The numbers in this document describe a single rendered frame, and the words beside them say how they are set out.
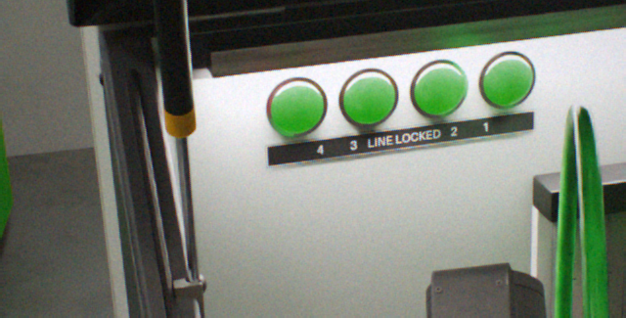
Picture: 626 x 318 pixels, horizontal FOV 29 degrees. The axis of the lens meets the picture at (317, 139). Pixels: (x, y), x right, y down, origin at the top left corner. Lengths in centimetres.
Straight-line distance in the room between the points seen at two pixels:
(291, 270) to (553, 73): 28
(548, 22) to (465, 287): 47
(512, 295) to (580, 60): 52
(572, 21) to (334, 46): 20
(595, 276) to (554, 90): 39
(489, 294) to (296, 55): 42
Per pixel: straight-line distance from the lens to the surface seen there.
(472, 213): 107
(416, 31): 96
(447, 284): 56
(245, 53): 93
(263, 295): 105
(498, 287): 56
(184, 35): 69
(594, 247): 70
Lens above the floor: 171
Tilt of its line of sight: 21 degrees down
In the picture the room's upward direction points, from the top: 3 degrees counter-clockwise
